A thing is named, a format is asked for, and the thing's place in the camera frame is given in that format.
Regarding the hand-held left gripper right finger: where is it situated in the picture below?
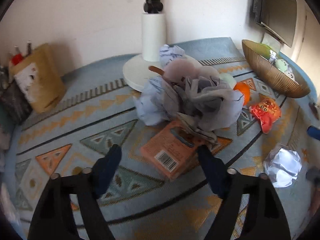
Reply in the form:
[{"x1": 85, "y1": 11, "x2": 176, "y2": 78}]
[{"x1": 197, "y1": 145, "x2": 292, "y2": 240}]

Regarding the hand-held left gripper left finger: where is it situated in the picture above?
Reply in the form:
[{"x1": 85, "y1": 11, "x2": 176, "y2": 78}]
[{"x1": 28, "y1": 144, "x2": 123, "y2": 240}]

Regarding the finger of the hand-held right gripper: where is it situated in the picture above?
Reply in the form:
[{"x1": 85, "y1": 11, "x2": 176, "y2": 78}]
[{"x1": 307, "y1": 126, "x2": 320, "y2": 140}]

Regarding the orange cardboard box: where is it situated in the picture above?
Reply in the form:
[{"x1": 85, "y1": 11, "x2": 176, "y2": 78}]
[{"x1": 140, "y1": 120, "x2": 208, "y2": 180}]

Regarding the orange snack packet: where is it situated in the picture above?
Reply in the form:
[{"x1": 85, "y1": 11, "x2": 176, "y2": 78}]
[{"x1": 249, "y1": 97, "x2": 282, "y2": 134}]

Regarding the grey printed paper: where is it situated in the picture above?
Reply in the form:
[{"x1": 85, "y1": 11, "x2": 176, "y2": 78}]
[{"x1": 175, "y1": 76, "x2": 218, "y2": 142}]

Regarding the white plush toy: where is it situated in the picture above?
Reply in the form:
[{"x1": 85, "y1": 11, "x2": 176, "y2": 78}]
[{"x1": 285, "y1": 67, "x2": 297, "y2": 82}]

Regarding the gold ribbed glass bowl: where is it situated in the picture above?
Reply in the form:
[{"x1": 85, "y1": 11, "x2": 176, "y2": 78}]
[{"x1": 242, "y1": 39, "x2": 310, "y2": 98}]

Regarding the green plush toy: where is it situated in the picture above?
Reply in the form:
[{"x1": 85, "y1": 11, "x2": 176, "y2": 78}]
[
  {"x1": 220, "y1": 73, "x2": 237, "y2": 88},
  {"x1": 274, "y1": 58, "x2": 290, "y2": 71}
]

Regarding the tangerine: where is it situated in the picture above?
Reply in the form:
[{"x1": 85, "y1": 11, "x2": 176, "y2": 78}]
[{"x1": 234, "y1": 82, "x2": 251, "y2": 105}]

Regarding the pink plush toy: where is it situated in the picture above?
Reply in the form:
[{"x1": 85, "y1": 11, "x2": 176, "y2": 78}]
[{"x1": 162, "y1": 59, "x2": 203, "y2": 85}]

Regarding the patterned table mat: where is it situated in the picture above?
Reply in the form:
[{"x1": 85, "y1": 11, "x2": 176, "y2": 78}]
[{"x1": 0, "y1": 37, "x2": 320, "y2": 240}]

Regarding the green plastic packet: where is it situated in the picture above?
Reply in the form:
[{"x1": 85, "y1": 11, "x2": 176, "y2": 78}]
[{"x1": 259, "y1": 42, "x2": 274, "y2": 55}]

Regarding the yellow pen holder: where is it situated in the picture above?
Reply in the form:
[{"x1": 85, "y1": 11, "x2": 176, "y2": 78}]
[{"x1": 10, "y1": 43, "x2": 67, "y2": 113}]

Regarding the black mesh pencil cup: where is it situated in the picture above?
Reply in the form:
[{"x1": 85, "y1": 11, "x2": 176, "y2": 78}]
[{"x1": 0, "y1": 66, "x2": 33, "y2": 125}]

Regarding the dark monitor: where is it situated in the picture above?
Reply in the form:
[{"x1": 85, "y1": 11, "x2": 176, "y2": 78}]
[{"x1": 252, "y1": 0, "x2": 298, "y2": 48}]

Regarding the white desk lamp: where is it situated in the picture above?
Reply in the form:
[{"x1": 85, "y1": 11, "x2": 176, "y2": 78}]
[{"x1": 122, "y1": 0, "x2": 175, "y2": 93}]

